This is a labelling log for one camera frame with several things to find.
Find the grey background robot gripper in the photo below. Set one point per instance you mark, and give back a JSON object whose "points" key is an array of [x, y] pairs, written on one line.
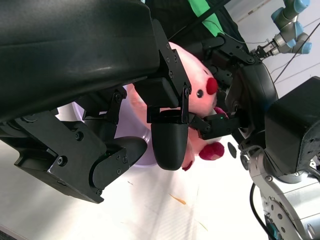
{"points": [[263, 50]]}

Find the pink plush doll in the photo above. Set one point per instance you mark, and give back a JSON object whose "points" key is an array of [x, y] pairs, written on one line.
{"points": [[197, 75]]}

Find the blue grey background robot arm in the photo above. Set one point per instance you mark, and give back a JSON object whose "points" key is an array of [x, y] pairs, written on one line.
{"points": [[292, 22]]}

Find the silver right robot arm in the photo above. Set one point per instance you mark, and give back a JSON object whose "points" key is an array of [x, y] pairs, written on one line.
{"points": [[275, 190]]}

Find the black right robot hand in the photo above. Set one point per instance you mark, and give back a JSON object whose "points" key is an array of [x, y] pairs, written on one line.
{"points": [[252, 87]]}

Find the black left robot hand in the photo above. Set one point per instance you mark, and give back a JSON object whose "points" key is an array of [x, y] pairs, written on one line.
{"points": [[75, 50]]}

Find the green cloth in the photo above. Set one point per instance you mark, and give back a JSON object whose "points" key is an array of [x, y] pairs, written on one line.
{"points": [[211, 25]]}

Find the black slanted rod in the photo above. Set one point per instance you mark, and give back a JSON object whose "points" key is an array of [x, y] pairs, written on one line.
{"points": [[200, 18]]}

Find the black backdrop cloth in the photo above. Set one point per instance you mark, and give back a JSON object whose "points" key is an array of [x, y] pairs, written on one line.
{"points": [[175, 15]]}

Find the black round table grommet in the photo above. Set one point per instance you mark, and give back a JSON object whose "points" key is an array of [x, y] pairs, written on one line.
{"points": [[232, 150]]}

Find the small orange scrap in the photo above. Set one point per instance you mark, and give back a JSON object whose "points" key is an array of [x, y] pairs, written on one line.
{"points": [[178, 199]]}

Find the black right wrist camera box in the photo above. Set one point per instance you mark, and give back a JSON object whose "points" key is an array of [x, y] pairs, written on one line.
{"points": [[290, 125]]}

